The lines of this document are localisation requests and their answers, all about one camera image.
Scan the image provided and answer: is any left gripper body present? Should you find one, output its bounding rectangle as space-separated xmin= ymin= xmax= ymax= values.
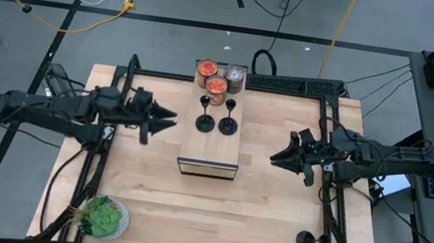
xmin=122 ymin=86 xmax=159 ymax=130

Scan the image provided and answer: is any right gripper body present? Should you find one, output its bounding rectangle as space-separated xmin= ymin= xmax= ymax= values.
xmin=284 ymin=125 xmax=337 ymax=174

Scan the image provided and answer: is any black candlestick holder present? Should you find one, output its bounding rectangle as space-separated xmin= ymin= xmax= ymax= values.
xmin=194 ymin=93 xmax=220 ymax=136
xmin=216 ymin=97 xmax=242 ymax=138
xmin=294 ymin=229 xmax=332 ymax=243

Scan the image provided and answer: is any orange candle jar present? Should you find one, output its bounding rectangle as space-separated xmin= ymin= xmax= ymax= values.
xmin=202 ymin=73 xmax=231 ymax=108
xmin=194 ymin=57 xmax=221 ymax=91

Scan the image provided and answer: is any grey candle jar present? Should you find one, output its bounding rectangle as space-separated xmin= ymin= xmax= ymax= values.
xmin=220 ymin=62 xmax=247 ymax=97

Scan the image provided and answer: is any black perforated bar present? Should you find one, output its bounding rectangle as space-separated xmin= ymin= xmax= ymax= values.
xmin=245 ymin=67 xmax=347 ymax=102

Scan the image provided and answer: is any black perforated box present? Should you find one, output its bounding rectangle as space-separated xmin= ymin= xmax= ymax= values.
xmin=39 ymin=61 xmax=78 ymax=99

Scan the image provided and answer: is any succulent in white pot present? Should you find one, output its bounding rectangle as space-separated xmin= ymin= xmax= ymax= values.
xmin=64 ymin=190 xmax=134 ymax=243

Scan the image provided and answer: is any black table frame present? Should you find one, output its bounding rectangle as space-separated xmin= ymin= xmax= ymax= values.
xmin=32 ymin=42 xmax=407 ymax=243

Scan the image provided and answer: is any thin black cable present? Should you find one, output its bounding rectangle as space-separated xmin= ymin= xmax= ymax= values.
xmin=362 ymin=70 xmax=414 ymax=125
xmin=346 ymin=55 xmax=413 ymax=94
xmin=357 ymin=63 xmax=412 ymax=108

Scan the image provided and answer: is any black coiled floor cable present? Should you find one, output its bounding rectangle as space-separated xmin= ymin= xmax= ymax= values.
xmin=249 ymin=0 xmax=297 ymax=79

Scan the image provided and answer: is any black table cable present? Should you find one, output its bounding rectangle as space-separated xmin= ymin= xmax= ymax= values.
xmin=37 ymin=141 xmax=88 ymax=239

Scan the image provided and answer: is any yellow hanging cable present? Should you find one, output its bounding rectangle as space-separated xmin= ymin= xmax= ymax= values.
xmin=317 ymin=0 xmax=362 ymax=84

